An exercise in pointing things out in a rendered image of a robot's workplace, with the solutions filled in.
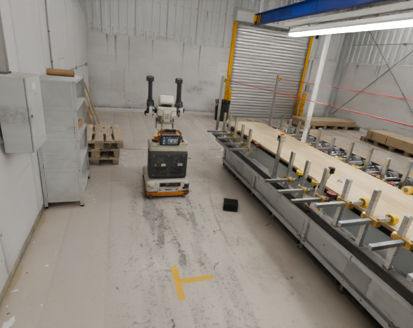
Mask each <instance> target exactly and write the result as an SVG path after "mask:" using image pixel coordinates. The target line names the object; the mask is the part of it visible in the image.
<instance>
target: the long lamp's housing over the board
mask: <svg viewBox="0 0 413 328"><path fill-rule="evenodd" d="M410 20H413V12H409V13H404V14H395V15H389V16H381V17H375V18H366V19H360V20H352V21H342V22H337V23H328V24H323V25H314V26H309V27H299V28H294V29H290V31H289V34H291V33H302V32H309V31H320V30H327V29H338V28H345V27H356V26H362V25H374V24H381V23H392V22H398V21H410ZM289 34H288V36H289Z"/></svg>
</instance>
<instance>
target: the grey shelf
mask: <svg viewBox="0 0 413 328"><path fill-rule="evenodd" d="M39 80H40V90H41V96H42V106H43V113H44V123H45V129H46V140H45V141H44V142H43V144H42V145H41V146H40V148H39V149H38V159H39V165H40V174H41V179H42V189H43V194H44V204H45V209H48V208H49V206H48V203H49V202H73V201H80V203H81V206H84V200H83V198H84V197H83V196H84V190H85V187H86V185H87V179H89V178H90V170H89V151H88V139H87V118H86V106H85V85H84V75H74V77H66V76H57V75H47V74H42V75H39ZM81 88H82V93H81ZM79 119H82V120H83V119H84V123H83V125H82V126H81V127H80V129H79V128H78V120H79ZM74 127H75V132H74ZM84 129H85V134H84ZM86 160H87V165H86ZM43 164H44V167H43Z"/></svg>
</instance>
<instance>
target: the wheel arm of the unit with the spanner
mask: <svg viewBox="0 0 413 328"><path fill-rule="evenodd" d="M327 198H328V199H329V201H333V198H330V197H327ZM320 201H321V198H320V197H315V198H296V199H291V201H290V203H291V204H297V203H306V202H320Z"/></svg>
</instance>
